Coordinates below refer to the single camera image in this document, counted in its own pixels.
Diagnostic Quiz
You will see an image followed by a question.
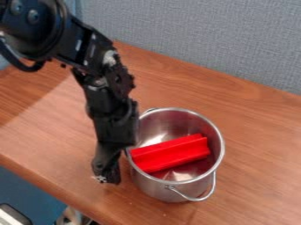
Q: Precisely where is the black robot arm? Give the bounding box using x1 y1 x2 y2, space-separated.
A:
0 0 139 185

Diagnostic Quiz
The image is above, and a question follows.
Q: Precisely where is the stainless steel pot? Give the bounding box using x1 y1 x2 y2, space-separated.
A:
125 107 224 202

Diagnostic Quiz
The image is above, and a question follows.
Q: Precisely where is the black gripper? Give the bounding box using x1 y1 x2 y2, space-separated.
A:
85 98 139 185

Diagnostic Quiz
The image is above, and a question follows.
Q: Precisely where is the grey device under table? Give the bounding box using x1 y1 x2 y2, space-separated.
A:
0 204 33 225

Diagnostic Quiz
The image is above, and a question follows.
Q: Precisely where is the red plastic block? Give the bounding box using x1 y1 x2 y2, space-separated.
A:
129 134 210 173

